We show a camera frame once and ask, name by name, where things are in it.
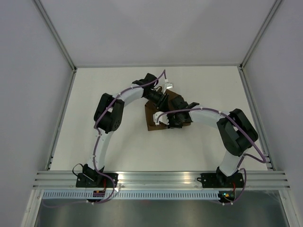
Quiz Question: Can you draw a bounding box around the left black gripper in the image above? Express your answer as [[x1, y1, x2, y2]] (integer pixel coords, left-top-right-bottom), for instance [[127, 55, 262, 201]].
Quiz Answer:
[[143, 90, 169, 114]]

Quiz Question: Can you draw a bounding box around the brown cloth napkin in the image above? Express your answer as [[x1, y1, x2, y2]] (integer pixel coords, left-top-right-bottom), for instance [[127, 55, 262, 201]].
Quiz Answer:
[[145, 89, 189, 131]]

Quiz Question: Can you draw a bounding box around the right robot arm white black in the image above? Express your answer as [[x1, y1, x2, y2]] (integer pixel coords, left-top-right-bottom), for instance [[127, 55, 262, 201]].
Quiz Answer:
[[168, 95, 258, 187]]

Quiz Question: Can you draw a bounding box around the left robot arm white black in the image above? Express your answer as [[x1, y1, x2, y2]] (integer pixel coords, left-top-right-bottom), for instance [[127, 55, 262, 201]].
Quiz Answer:
[[82, 71, 168, 187]]

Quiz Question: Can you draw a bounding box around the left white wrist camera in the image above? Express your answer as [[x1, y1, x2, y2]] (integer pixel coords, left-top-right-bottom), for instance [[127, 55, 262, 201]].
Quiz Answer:
[[162, 79, 174, 94]]

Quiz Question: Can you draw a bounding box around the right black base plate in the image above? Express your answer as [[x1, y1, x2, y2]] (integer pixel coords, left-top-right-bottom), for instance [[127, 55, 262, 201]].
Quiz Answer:
[[200, 173, 244, 189]]

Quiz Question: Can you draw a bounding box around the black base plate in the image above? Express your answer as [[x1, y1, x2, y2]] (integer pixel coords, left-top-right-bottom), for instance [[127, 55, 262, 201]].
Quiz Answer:
[[200, 173, 244, 189], [76, 173, 118, 188]]

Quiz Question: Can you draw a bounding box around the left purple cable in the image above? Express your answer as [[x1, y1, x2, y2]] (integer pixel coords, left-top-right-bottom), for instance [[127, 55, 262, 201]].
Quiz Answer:
[[42, 69, 166, 209]]

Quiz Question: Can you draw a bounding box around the purple cable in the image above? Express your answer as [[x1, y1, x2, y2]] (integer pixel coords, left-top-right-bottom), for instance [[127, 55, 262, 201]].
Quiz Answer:
[[156, 107, 267, 206], [42, 69, 166, 209]]

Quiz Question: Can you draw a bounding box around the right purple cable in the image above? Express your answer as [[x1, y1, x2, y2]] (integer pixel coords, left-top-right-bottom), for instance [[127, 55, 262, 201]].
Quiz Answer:
[[156, 107, 267, 206]]

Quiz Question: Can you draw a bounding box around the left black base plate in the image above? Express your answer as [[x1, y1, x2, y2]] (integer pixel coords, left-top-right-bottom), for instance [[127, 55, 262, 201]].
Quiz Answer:
[[76, 173, 118, 188]]

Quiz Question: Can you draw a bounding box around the aluminium front rail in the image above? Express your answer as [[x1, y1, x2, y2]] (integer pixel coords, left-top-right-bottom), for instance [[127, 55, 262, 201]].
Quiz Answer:
[[32, 171, 291, 191]]

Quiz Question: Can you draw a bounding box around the white slotted cable duct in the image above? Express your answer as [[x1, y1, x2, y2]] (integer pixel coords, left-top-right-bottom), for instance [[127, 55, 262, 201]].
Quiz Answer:
[[43, 189, 220, 200]]

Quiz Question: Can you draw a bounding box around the right aluminium frame post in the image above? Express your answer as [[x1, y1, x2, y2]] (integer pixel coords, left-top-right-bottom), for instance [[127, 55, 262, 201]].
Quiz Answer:
[[238, 0, 284, 70]]

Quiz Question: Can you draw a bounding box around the aluminium frame post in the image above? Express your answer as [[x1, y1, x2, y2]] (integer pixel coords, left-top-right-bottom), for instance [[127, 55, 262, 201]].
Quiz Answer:
[[32, 0, 78, 71], [238, 0, 284, 70]]

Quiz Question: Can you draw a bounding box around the left aluminium frame post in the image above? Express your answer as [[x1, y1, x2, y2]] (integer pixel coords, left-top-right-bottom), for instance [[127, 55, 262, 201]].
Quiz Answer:
[[32, 0, 78, 71]]

